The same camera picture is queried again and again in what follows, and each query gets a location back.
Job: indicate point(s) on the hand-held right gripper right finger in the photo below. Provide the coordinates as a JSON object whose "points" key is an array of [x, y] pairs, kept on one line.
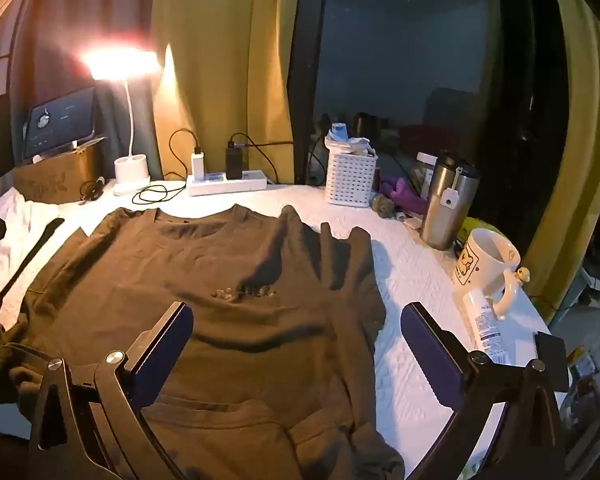
{"points": [[430, 360]]}

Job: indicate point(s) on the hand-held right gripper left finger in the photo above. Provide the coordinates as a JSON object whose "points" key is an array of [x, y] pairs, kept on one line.
{"points": [[165, 350]]}

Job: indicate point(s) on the brown t-shirt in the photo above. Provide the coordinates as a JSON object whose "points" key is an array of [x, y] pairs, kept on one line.
{"points": [[230, 270]]}

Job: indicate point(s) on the white cloth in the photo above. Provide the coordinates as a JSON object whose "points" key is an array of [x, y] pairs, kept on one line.
{"points": [[25, 220]]}

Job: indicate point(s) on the white cream tube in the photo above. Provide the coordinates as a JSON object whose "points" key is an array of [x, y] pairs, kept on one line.
{"points": [[485, 325]]}

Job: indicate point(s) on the brown cardboard box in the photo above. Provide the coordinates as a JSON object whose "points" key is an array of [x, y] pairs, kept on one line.
{"points": [[55, 180]]}

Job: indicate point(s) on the white bear mug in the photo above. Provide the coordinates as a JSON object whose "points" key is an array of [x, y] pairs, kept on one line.
{"points": [[480, 265]]}

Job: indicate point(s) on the black phone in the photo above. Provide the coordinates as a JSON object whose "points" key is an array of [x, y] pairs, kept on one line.
{"points": [[552, 360]]}

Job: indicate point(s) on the dark tablet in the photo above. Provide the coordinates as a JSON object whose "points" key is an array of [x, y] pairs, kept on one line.
{"points": [[60, 120]]}

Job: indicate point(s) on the yellow-green packet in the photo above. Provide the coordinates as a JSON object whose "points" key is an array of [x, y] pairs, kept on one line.
{"points": [[472, 227]]}

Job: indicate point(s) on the steel travel tumbler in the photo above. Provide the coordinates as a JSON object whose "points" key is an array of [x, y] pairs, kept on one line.
{"points": [[442, 220]]}

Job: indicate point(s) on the small white object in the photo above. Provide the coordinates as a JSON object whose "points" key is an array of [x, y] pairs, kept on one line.
{"points": [[407, 217]]}

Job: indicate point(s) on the white desk lamp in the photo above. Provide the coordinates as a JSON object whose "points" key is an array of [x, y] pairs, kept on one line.
{"points": [[130, 170]]}

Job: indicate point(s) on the grey fuzzy ball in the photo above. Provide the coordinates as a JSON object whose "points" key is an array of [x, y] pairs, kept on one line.
{"points": [[384, 206]]}

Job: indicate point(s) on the white tea bag tag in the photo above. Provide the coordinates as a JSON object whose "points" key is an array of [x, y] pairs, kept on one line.
{"points": [[450, 197]]}

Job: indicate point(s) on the purple plush toy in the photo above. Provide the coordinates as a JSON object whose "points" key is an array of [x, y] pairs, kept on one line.
{"points": [[400, 192]]}

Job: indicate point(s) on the white power strip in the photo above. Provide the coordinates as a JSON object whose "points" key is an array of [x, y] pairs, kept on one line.
{"points": [[240, 183]]}

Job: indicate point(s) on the glass jar with white lid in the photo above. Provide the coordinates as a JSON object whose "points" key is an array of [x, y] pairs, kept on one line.
{"points": [[425, 175]]}

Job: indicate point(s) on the white charger adapter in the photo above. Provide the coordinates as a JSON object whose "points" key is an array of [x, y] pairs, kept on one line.
{"points": [[197, 165]]}

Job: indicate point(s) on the white plastic basket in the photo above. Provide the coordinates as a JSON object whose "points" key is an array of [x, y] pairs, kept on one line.
{"points": [[350, 180]]}

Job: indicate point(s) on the black charger adapter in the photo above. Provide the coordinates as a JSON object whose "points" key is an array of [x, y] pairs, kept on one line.
{"points": [[233, 162]]}

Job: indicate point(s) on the crumpled white paper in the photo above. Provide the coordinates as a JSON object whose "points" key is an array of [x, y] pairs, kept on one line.
{"points": [[360, 146]]}

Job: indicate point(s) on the dark flask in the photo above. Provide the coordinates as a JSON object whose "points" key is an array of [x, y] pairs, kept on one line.
{"points": [[365, 122]]}

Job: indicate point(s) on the yellow curtain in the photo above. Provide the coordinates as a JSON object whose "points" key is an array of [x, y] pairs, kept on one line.
{"points": [[580, 160], [220, 60]]}

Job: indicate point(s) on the dark glass window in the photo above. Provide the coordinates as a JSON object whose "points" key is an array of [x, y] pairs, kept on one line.
{"points": [[405, 35]]}

